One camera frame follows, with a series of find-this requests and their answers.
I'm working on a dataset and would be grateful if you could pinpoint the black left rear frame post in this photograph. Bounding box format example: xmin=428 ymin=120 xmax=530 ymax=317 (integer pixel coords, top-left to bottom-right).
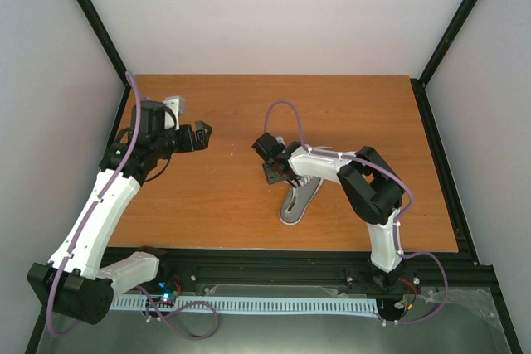
xmin=51 ymin=0 xmax=134 ymax=85

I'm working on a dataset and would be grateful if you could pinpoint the black frame post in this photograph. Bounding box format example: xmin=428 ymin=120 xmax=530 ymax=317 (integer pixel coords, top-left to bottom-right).
xmin=418 ymin=0 xmax=479 ymax=89
xmin=51 ymin=0 xmax=134 ymax=85

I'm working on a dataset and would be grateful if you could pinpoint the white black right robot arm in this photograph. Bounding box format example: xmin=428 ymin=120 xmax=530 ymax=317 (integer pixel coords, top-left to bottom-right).
xmin=252 ymin=133 xmax=406 ymax=290

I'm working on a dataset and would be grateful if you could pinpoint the black right rear frame post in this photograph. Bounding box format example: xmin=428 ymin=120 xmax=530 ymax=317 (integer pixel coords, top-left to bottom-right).
xmin=418 ymin=0 xmax=479 ymax=89

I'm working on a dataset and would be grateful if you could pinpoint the grey canvas sneaker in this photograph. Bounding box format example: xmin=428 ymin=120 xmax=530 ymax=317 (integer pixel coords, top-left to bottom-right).
xmin=279 ymin=176 xmax=323 ymax=225

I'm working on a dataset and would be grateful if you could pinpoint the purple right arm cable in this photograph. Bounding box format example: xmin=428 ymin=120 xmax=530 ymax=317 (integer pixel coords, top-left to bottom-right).
xmin=264 ymin=99 xmax=450 ymax=326

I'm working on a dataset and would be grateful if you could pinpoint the light blue slotted cable duct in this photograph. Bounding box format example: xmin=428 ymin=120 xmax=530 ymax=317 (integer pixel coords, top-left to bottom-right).
xmin=110 ymin=295 xmax=379 ymax=318

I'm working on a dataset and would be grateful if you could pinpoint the black right table rail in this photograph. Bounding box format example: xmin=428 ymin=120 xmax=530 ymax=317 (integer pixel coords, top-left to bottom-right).
xmin=410 ymin=79 xmax=480 ymax=264

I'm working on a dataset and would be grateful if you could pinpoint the clear plastic sheet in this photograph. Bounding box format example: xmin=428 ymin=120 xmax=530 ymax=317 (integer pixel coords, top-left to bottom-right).
xmin=421 ymin=287 xmax=496 ymax=318

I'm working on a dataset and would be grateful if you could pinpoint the black front frame rail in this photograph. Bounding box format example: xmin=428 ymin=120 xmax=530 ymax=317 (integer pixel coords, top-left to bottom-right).
xmin=53 ymin=247 xmax=497 ymax=299

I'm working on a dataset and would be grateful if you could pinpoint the small lit circuit board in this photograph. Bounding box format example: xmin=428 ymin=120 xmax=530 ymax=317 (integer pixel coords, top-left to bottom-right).
xmin=158 ymin=279 xmax=182 ymax=303

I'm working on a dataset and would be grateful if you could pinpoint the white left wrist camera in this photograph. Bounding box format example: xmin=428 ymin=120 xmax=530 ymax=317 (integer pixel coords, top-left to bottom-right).
xmin=163 ymin=95 xmax=186 ymax=130

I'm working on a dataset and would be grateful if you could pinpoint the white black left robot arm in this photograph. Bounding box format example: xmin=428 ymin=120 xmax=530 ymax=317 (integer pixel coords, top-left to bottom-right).
xmin=27 ymin=96 xmax=212 ymax=325

